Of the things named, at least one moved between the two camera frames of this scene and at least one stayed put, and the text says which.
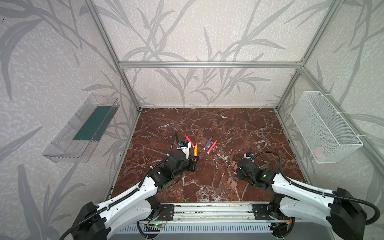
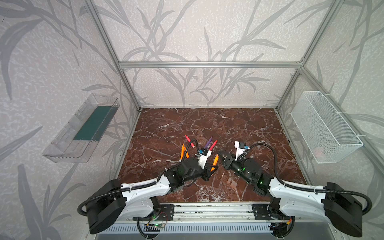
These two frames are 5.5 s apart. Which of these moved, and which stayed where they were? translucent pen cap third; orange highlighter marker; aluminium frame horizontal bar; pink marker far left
Moved: orange highlighter marker
Stayed: translucent pen cap third; aluminium frame horizontal bar; pink marker far left
